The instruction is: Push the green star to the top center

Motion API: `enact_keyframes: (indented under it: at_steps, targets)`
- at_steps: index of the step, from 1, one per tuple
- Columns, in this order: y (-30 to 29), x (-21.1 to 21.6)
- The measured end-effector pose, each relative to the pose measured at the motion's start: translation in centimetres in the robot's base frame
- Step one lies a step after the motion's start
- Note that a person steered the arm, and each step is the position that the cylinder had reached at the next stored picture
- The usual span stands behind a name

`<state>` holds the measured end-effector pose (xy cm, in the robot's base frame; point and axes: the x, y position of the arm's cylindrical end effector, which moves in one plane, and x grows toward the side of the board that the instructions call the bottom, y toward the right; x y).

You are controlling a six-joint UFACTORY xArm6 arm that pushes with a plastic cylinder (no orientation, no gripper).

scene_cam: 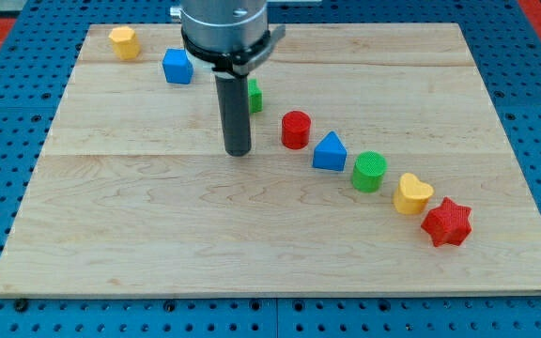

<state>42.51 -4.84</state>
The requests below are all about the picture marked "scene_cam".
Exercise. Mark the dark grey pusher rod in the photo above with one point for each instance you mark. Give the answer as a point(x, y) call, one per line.
point(233, 102)

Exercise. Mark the black clamp mount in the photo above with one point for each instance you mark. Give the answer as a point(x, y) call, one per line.
point(239, 63)

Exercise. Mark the green star block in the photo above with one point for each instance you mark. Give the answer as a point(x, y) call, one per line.
point(255, 96)

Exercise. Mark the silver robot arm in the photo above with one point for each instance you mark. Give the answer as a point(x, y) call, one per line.
point(230, 38)

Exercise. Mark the red star block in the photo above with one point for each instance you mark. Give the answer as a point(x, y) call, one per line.
point(449, 223)

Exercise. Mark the blue cube block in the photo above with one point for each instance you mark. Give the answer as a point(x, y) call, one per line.
point(177, 67)

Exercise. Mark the red cylinder block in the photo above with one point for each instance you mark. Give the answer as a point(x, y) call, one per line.
point(296, 127)

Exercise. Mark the blue triangle block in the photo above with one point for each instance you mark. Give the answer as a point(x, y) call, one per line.
point(330, 153)

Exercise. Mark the yellow hexagon block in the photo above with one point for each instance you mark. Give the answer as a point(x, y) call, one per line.
point(124, 42)

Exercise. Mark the green cylinder block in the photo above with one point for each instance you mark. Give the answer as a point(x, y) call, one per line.
point(368, 172)

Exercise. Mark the light wooden board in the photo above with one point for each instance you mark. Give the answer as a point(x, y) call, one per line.
point(134, 197)

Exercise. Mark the yellow heart block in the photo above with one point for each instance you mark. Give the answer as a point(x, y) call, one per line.
point(411, 195)

